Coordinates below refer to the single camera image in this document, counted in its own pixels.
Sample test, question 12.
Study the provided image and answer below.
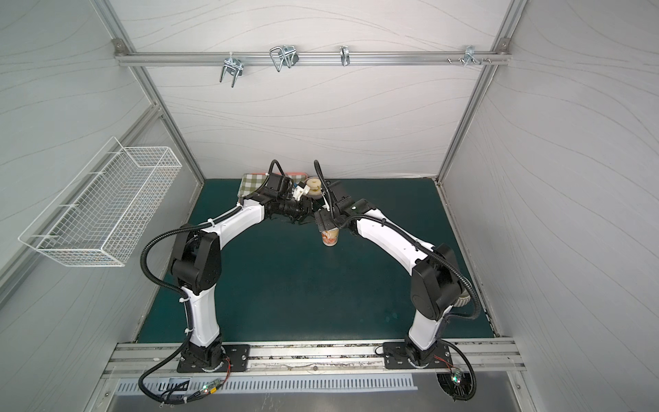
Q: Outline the white vent strip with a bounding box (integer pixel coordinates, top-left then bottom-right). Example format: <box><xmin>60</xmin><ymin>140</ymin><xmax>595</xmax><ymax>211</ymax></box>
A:
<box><xmin>115</xmin><ymin>374</ymin><xmax>418</xmax><ymax>396</ymax></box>

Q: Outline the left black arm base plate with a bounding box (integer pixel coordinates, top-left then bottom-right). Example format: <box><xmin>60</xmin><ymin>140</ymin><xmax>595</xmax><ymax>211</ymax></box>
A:
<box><xmin>177</xmin><ymin>343</ymin><xmax>251</xmax><ymax>374</ymax></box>

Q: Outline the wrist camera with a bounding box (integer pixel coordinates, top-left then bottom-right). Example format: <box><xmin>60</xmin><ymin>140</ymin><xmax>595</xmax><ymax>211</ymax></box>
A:
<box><xmin>264</xmin><ymin>173</ymin><xmax>309</xmax><ymax>199</ymax></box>
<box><xmin>328</xmin><ymin>180</ymin><xmax>355</xmax><ymax>210</ymax></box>

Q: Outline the left black corrugated cable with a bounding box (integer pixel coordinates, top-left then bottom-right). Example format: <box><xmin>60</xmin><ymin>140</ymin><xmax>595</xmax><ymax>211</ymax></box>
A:
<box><xmin>140</xmin><ymin>204</ymin><xmax>243</xmax><ymax>295</ymax></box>

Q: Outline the round object at mat edge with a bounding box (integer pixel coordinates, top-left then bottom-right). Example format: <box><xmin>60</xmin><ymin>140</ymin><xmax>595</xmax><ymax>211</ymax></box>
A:
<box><xmin>453</xmin><ymin>290</ymin><xmax>471</xmax><ymax>308</ymax></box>

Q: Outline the milk tea paper cup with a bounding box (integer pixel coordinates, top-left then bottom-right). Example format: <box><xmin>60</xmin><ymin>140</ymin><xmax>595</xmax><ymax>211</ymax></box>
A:
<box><xmin>321</xmin><ymin>228</ymin><xmax>340</xmax><ymax>247</ymax></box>

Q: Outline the white wire basket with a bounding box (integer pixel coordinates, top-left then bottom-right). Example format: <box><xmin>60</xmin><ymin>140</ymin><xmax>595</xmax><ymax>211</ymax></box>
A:
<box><xmin>18</xmin><ymin>137</ymin><xmax>182</xmax><ymax>268</ymax></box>

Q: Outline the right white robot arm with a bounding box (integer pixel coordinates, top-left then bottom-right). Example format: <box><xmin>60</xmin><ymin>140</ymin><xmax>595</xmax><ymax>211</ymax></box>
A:
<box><xmin>314</xmin><ymin>200</ymin><xmax>464</xmax><ymax>368</ymax></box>

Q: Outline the round fan on floor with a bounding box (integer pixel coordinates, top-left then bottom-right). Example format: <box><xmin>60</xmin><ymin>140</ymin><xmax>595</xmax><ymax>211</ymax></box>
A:
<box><xmin>436</xmin><ymin>370</ymin><xmax>477</xmax><ymax>402</ymax></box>

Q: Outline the small bowl with pastry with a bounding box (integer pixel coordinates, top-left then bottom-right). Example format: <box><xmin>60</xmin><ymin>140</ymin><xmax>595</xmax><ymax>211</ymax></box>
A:
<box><xmin>304</xmin><ymin>177</ymin><xmax>323</xmax><ymax>200</ymax></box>

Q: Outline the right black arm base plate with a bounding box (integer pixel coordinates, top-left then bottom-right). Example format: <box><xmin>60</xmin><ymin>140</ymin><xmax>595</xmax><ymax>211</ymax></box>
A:
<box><xmin>380</xmin><ymin>342</ymin><xmax>453</xmax><ymax>370</ymax></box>

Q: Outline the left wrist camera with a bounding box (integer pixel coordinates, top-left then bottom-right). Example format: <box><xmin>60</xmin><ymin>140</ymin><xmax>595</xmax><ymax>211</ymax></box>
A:
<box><xmin>264</xmin><ymin>173</ymin><xmax>309</xmax><ymax>199</ymax></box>

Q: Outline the right black corrugated cable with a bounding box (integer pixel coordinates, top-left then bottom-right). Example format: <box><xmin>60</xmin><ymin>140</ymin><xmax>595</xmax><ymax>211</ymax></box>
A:
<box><xmin>312</xmin><ymin>159</ymin><xmax>482</xmax><ymax>320</ymax></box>

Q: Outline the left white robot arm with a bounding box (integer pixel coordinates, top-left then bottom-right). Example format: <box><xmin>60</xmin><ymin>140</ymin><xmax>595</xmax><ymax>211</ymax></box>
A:
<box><xmin>169</xmin><ymin>197</ymin><xmax>313</xmax><ymax>352</ymax></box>

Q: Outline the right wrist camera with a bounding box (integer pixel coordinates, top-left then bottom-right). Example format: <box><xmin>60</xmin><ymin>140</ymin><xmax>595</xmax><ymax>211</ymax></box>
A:
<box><xmin>328</xmin><ymin>180</ymin><xmax>355</xmax><ymax>210</ymax></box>

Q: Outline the black corrugated cable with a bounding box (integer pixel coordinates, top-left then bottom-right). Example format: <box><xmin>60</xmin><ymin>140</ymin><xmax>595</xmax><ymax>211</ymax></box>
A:
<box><xmin>312</xmin><ymin>159</ymin><xmax>482</xmax><ymax>320</ymax></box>
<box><xmin>140</xmin><ymin>204</ymin><xmax>243</xmax><ymax>295</ymax></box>

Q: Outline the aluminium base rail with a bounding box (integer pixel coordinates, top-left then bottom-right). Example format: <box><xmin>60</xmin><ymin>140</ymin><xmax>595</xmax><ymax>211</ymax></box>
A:
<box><xmin>101</xmin><ymin>337</ymin><xmax>526</xmax><ymax>379</ymax></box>

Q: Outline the metal hook clamp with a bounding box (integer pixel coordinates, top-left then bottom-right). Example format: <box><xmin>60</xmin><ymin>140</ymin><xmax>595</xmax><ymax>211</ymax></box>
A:
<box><xmin>446</xmin><ymin>46</ymin><xmax>492</xmax><ymax>66</ymax></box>
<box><xmin>339</xmin><ymin>46</ymin><xmax>350</xmax><ymax>67</ymax></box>
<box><xmin>219</xmin><ymin>53</ymin><xmax>244</xmax><ymax>88</ymax></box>
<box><xmin>269</xmin><ymin>45</ymin><xmax>300</xmax><ymax>72</ymax></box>

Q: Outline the pink tray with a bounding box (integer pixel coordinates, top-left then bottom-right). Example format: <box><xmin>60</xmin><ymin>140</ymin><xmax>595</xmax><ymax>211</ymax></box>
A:
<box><xmin>238</xmin><ymin>172</ymin><xmax>309</xmax><ymax>203</ymax></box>

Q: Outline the aluminium crossbar rail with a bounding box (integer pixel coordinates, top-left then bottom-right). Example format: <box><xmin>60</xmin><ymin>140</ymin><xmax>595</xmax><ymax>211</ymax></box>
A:
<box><xmin>115</xmin><ymin>49</ymin><xmax>512</xmax><ymax>68</ymax></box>

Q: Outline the green checkered cloth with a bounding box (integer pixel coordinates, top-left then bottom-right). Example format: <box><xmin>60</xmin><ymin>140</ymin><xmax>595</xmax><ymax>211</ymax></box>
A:
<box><xmin>238</xmin><ymin>173</ymin><xmax>269</xmax><ymax>198</ymax></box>

